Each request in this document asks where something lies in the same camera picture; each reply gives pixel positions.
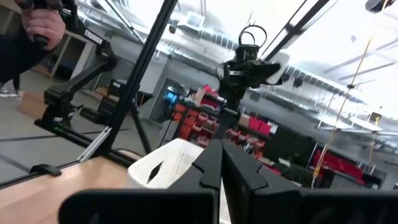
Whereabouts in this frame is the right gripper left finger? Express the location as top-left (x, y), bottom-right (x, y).
top-left (58, 139), bottom-right (223, 224)

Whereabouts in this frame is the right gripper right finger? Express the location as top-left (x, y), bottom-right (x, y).
top-left (221, 141), bottom-right (398, 224)

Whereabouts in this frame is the slim white gauze roll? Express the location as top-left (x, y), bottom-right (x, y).
top-left (266, 50), bottom-right (292, 86)

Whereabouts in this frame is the white perforated plastic basket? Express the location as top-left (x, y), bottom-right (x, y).
top-left (127, 138), bottom-right (232, 224)

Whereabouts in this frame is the red cabinet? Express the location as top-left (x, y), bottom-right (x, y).
top-left (312, 148), bottom-right (366, 186)

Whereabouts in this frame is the shelf with red bins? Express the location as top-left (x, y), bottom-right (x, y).
top-left (172, 83), bottom-right (280, 156)

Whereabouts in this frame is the blue screen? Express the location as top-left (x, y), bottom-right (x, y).
top-left (164, 90), bottom-right (178, 106)

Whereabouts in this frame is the black equipment on tripod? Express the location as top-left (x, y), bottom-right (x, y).
top-left (80, 79), bottom-right (154, 156)

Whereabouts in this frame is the cardboard box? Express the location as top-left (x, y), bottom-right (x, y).
top-left (17, 91), bottom-right (47, 119)

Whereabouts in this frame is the wooden shelf unit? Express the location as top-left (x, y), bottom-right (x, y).
top-left (40, 30), bottom-right (96, 82)

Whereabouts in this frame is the person's hand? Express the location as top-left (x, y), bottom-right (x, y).
top-left (14, 0), bottom-right (67, 51)

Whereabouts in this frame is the person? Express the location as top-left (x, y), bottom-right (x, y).
top-left (0, 29), bottom-right (52, 98)

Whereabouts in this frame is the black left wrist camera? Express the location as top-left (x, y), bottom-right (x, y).
top-left (234, 24), bottom-right (268, 62)

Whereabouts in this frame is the yellow cord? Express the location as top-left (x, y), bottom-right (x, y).
top-left (310, 0), bottom-right (389, 190)

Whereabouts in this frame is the black aluminium table frame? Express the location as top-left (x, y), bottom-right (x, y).
top-left (0, 0), bottom-right (330, 189)

